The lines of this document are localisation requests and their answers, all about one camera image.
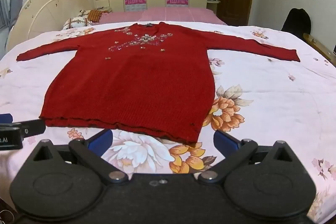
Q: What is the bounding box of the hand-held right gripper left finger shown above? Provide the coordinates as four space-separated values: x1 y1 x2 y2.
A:
29 129 130 186

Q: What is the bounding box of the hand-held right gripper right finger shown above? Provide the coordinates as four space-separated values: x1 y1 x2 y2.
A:
198 130 298 185

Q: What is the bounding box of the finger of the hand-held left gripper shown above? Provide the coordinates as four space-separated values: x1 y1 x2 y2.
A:
0 113 14 124
14 119 46 138

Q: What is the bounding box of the red beaded knit sweater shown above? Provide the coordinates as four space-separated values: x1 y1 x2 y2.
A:
16 21 301 143

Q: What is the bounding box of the patterned white pillow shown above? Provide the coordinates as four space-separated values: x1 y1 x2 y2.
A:
63 17 93 30

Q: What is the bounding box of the cream round headboard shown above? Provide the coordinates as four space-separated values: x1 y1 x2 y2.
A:
6 0 91 52

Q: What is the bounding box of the orange patterned pillow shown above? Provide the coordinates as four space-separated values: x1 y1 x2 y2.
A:
78 9 111 24

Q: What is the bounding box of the pink striped bed sheet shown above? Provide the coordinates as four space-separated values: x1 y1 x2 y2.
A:
98 6 228 26

